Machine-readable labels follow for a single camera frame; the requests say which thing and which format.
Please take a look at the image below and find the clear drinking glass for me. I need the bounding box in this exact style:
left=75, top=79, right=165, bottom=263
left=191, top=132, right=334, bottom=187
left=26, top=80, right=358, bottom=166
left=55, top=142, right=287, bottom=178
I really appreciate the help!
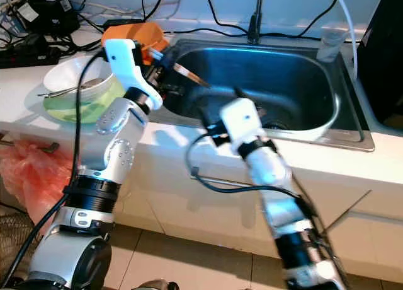
left=317, top=26, right=349, bottom=64

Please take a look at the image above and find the white cabinet door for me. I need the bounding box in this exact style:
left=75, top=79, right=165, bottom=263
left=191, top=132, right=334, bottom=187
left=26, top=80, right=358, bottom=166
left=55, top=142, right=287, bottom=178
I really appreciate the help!
left=139, top=153, right=363, bottom=265

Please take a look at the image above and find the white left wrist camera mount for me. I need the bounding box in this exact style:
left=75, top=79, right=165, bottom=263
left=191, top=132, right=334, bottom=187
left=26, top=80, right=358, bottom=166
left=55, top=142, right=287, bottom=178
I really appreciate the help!
left=104, top=39, right=162, bottom=111

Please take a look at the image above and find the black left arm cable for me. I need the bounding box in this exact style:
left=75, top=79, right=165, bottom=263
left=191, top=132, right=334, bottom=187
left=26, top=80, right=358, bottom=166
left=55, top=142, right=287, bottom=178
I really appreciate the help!
left=3, top=50, right=108, bottom=287

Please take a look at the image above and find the black power strip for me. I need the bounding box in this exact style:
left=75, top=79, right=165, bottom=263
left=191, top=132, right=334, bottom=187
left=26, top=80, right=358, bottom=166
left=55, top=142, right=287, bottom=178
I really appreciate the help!
left=0, top=38, right=60, bottom=69

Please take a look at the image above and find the red plastic bag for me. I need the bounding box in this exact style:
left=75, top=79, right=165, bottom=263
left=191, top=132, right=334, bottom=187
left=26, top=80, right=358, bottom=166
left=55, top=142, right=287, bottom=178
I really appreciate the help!
left=0, top=142, right=82, bottom=240

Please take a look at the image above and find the white water hose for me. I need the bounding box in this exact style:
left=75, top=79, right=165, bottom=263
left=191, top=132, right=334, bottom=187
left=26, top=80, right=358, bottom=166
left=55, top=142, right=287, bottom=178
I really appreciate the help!
left=327, top=0, right=360, bottom=79

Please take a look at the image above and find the cabinet handle holding bag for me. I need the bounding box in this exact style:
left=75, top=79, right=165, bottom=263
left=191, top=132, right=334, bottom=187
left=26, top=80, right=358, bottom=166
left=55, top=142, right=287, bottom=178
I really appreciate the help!
left=0, top=131, right=16, bottom=146

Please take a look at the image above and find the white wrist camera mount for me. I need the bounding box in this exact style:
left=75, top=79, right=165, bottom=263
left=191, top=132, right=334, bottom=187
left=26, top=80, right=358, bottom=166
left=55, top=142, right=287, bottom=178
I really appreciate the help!
left=104, top=39, right=162, bottom=111
left=220, top=98, right=265, bottom=155

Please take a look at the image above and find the white ceramic bowl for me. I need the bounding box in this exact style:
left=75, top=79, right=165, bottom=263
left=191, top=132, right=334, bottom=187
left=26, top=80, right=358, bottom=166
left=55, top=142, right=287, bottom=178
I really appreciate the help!
left=43, top=55, right=115, bottom=102

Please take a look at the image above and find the black countertop appliance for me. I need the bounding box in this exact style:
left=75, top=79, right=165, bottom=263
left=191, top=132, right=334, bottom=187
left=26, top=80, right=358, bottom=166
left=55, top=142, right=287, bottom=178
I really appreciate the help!
left=356, top=0, right=403, bottom=130

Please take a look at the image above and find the bare metal cabinet handle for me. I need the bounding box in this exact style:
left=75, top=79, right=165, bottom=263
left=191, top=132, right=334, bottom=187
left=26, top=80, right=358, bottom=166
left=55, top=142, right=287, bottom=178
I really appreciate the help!
left=191, top=167, right=259, bottom=191

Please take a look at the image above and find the stainless steel sink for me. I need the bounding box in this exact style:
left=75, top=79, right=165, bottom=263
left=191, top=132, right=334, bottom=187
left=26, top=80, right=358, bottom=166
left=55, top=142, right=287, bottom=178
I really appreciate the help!
left=154, top=37, right=375, bottom=153

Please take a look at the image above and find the green plate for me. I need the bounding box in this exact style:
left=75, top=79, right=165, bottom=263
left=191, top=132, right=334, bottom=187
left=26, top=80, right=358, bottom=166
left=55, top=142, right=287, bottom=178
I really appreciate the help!
left=44, top=76, right=130, bottom=124

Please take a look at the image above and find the dark metal faucet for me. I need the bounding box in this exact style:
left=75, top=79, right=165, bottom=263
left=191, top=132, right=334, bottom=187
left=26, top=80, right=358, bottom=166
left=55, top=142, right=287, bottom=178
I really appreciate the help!
left=246, top=0, right=265, bottom=45

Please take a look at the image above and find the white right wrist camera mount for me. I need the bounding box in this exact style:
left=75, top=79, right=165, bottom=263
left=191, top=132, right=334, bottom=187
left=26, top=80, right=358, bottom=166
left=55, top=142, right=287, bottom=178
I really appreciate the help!
left=220, top=98, right=265, bottom=155

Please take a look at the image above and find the orange bowl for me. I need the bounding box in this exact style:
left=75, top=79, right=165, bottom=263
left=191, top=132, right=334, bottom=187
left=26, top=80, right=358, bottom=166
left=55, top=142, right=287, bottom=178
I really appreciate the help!
left=101, top=21, right=169, bottom=67

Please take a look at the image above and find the small black power brick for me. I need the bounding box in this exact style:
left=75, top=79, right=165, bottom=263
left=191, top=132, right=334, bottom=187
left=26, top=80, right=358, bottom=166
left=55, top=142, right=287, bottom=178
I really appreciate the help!
left=103, top=18, right=142, bottom=31

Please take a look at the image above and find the metal cage floor fan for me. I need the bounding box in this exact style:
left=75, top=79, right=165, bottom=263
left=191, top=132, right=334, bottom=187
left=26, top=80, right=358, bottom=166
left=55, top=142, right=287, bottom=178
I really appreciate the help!
left=0, top=211, right=38, bottom=284

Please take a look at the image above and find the large black power adapter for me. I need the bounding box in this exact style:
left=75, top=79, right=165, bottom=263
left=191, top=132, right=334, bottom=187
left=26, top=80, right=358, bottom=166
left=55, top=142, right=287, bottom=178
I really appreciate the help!
left=16, top=0, right=79, bottom=35

